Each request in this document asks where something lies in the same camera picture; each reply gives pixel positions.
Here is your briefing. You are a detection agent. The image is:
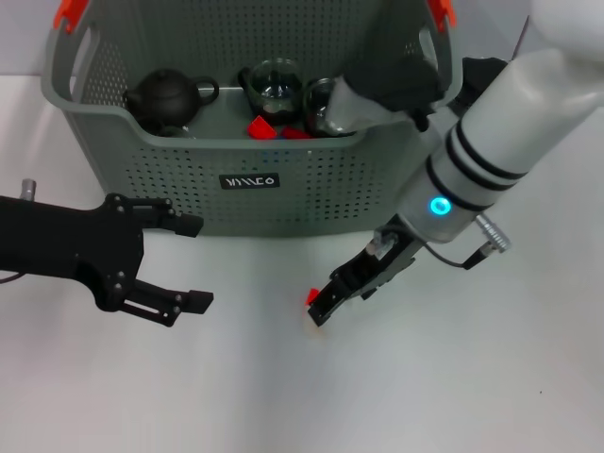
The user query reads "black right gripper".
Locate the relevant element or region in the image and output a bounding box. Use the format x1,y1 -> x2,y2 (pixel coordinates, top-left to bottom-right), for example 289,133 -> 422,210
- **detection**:
306,225 -> 422,328

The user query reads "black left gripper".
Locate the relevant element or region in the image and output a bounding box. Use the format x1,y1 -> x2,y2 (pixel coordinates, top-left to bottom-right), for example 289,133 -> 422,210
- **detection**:
0,191 -> 215,328

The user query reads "orange red sloped block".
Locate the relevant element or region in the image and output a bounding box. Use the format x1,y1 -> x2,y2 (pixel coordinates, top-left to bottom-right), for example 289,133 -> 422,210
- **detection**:
247,116 -> 278,141

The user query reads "glass teapot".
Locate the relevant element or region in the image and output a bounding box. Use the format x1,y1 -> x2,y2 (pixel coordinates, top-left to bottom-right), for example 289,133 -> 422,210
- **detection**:
237,57 -> 309,126
301,82 -> 341,138

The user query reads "glass jar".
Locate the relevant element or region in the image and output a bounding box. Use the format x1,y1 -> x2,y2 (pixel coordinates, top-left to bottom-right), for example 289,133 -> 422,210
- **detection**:
304,77 -> 339,125

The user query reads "grey perforated plastic storage basket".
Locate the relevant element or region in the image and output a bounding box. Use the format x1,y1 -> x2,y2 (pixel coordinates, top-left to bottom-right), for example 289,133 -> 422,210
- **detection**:
41,0 -> 463,237

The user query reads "black ceramic teapot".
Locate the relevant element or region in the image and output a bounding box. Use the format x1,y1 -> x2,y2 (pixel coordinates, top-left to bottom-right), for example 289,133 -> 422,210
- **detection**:
123,68 -> 221,138

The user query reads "right gripper cable with connectors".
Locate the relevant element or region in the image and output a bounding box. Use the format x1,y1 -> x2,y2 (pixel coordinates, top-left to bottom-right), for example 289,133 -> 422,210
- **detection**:
367,211 -> 514,270

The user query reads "left gripper cable with connector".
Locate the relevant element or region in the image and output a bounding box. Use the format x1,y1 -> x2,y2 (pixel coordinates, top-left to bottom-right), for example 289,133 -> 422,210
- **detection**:
0,177 -> 40,285

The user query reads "glass kettle with black handle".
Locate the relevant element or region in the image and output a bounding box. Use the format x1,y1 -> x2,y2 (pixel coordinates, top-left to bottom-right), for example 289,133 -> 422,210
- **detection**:
460,56 -> 511,103

